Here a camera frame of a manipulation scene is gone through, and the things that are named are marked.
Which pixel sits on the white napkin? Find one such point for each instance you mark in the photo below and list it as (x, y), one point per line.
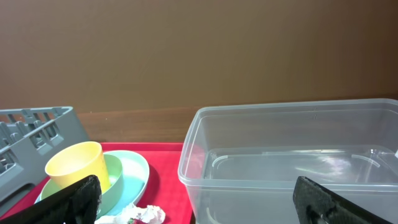
(149, 215)

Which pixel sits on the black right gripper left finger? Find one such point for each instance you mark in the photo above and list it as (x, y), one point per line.
(77, 203)

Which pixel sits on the grey dishwasher rack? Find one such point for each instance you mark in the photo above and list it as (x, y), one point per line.
(29, 138)

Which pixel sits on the clear plastic bin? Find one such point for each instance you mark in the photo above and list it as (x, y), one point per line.
(239, 164)

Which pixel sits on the green bowl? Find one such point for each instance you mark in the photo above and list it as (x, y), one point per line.
(109, 198)

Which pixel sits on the light blue plate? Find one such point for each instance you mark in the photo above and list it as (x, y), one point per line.
(136, 175)

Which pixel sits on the red plastic tray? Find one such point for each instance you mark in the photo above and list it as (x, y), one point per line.
(163, 188)

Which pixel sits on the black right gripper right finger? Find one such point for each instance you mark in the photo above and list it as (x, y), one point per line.
(315, 204)

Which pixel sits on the yellow plastic cup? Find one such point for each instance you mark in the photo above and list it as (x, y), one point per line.
(77, 162)

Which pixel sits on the red candy wrapper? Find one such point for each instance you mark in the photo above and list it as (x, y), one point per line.
(134, 221)

